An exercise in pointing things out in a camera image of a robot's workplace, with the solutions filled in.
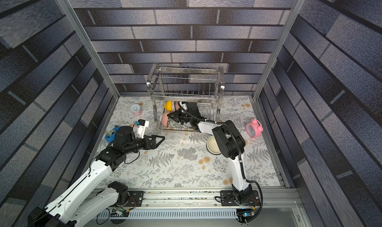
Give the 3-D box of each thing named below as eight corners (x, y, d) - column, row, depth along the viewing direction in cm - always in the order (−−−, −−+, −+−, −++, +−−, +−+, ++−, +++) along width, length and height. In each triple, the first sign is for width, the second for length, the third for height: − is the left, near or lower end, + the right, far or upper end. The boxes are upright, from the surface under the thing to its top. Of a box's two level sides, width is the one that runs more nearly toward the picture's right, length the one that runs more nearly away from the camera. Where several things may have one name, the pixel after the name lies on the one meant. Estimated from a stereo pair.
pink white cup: (131, 116, 110) (128, 111, 105) (134, 109, 115) (131, 103, 110) (141, 116, 110) (139, 111, 105) (143, 109, 115) (141, 103, 110)
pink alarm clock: (250, 141, 97) (256, 131, 87) (244, 128, 103) (249, 118, 93) (257, 139, 97) (264, 130, 88) (251, 127, 103) (257, 117, 94)
